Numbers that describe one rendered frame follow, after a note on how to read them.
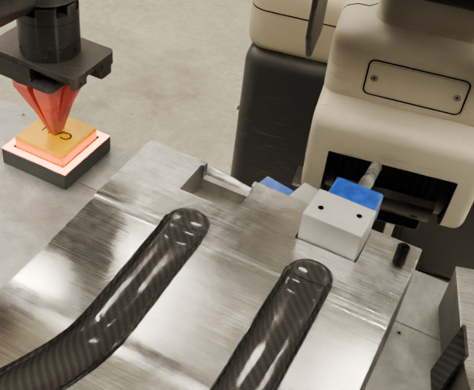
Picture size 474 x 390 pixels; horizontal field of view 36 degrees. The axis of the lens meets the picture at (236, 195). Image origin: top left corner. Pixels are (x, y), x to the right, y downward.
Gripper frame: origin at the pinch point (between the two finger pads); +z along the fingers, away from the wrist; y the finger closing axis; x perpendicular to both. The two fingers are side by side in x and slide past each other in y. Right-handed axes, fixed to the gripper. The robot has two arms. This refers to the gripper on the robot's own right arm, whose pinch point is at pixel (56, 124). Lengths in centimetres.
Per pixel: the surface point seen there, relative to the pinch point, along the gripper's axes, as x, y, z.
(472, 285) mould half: 0.3, 43.3, -1.4
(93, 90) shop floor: 109, -76, 85
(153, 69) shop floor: 130, -67, 85
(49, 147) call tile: -2.5, 0.9, 0.8
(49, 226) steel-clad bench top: -9.0, 5.7, 4.0
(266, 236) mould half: -7.6, 26.9, -4.9
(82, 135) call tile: 1.0, 2.4, 0.8
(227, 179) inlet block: 3.3, 18.3, 0.9
